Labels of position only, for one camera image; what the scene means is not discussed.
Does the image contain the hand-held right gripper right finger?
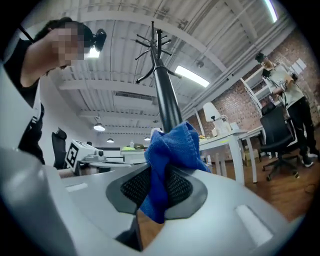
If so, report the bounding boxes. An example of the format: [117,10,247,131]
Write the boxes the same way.
[143,164,306,256]

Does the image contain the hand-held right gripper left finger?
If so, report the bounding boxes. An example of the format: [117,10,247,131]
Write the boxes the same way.
[0,63,152,256]

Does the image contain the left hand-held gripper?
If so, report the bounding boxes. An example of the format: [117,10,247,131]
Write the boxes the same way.
[64,139,133,176]

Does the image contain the blue cloth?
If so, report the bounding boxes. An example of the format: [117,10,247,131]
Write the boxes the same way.
[139,121,212,225]

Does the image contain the black coat rack stand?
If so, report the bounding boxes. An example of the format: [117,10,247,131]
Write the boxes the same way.
[134,21,185,135]

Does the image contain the person's left forearm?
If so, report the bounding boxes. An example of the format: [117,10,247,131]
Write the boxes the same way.
[58,167,76,179]

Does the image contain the white table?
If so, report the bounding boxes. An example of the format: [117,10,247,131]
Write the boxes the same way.
[120,149,151,165]
[198,129,266,186]

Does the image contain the black office chair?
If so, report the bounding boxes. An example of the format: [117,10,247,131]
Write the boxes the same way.
[51,127,68,170]
[259,102,301,182]

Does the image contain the person's black shirt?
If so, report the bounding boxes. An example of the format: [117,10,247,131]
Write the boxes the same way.
[2,39,46,166]

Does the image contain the white lamp brass base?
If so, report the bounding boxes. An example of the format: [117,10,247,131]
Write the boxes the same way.
[202,101,222,123]

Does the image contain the ceiling strip light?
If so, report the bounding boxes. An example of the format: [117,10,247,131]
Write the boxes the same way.
[174,65,210,88]
[263,0,279,23]

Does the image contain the person's head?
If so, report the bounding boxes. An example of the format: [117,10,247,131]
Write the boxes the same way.
[24,21,94,86]

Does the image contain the white metal shelf unit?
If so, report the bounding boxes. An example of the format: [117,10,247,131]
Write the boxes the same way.
[240,66,276,111]

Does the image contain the black head-mounted camera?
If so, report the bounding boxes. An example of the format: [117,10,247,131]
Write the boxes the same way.
[88,28,108,53]

